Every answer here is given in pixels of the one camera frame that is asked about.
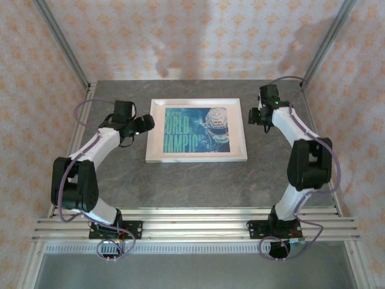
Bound white picture frame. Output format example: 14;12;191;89
145;98;248;164

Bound patterned cloth backdrop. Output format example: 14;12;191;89
0;0;385;289

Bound grey metal panel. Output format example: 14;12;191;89
32;252;359;289

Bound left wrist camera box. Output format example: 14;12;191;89
112;100;137;123

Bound aluminium side rail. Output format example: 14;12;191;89
300;80;344;217
48;81;97;218

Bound narrow aluminium table rail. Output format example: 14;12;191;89
48;207;343;219

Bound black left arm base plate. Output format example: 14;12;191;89
88;220;144;240

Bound aluminium upright post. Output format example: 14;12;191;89
300;0;359;90
32;0;91;90

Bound wide aluminium mounting rail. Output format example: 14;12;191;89
31;219;362;242

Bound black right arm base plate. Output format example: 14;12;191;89
246;219;303;240

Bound grey slotted cable duct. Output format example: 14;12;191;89
45;242;347;254

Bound aluminium lower frame leg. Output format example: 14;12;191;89
344;240;377;289
16;240;46;289

